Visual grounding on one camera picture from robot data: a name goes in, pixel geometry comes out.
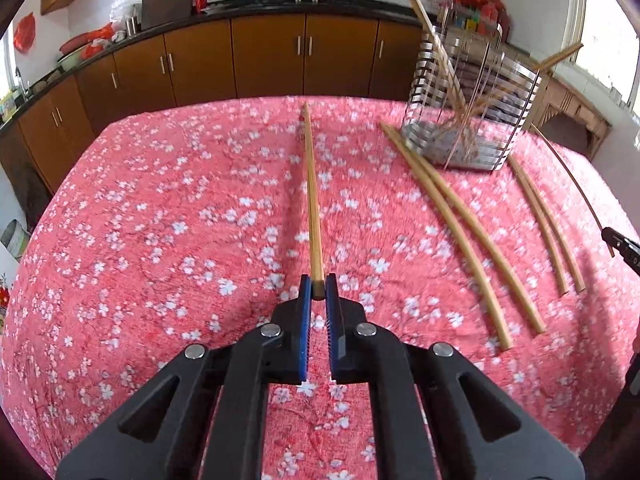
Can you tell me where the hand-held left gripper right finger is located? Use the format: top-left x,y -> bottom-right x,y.
325,272 -> 583,480

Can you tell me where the red floral tablecloth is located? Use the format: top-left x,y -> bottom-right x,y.
0,95 -> 640,480

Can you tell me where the red basin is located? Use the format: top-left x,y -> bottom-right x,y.
59,32 -> 108,53

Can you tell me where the steel wire utensil holder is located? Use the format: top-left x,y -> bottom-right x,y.
400,25 -> 543,173

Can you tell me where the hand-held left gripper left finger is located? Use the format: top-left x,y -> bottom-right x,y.
55,274 -> 315,480

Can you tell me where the wooden base cabinets black countertop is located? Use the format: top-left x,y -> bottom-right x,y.
0,0 -> 436,196

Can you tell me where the white plastic bag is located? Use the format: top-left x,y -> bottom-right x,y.
111,0 -> 143,28

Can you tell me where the large red bottle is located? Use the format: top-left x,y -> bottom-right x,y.
480,2 -> 501,36

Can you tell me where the dark wooden cutting board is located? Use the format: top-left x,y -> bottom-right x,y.
140,0 -> 196,31

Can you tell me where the green basin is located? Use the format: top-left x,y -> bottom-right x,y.
57,50 -> 96,72

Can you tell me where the black gas stove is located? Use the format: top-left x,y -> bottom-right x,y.
240,0 -> 376,8

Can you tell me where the cream wooden side table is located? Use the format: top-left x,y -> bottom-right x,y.
500,42 -> 613,161

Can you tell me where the aluminium sliding window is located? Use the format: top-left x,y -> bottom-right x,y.
0,30 -> 15,98

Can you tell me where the grey green bucket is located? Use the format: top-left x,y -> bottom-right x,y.
0,219 -> 32,261

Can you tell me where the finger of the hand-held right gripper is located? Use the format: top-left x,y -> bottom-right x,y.
601,226 -> 640,261

